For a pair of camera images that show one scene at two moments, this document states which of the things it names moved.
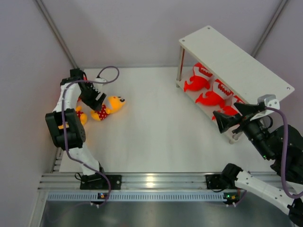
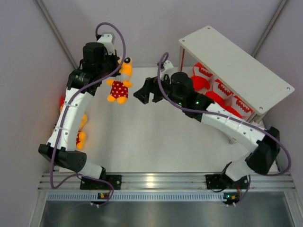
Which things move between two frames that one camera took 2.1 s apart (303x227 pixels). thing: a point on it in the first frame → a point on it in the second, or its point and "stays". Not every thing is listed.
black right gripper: (224, 121) → (143, 94)
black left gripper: (94, 103) → (112, 57)
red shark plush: (216, 97) stays
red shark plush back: (200, 80) stays
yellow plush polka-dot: (115, 103) → (120, 85)
